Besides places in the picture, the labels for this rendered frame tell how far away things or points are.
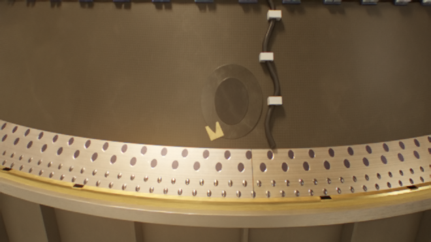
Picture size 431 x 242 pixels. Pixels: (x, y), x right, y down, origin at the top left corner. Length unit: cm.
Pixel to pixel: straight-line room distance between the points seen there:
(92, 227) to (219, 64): 39
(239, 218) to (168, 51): 32
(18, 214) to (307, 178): 61
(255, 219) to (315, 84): 26
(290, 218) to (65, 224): 44
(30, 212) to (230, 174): 44
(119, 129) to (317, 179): 36
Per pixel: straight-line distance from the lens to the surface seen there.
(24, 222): 84
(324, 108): 61
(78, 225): 71
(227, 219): 53
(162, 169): 56
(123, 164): 59
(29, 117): 75
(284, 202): 54
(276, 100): 57
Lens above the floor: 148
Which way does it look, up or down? 21 degrees down
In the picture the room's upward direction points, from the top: 1 degrees clockwise
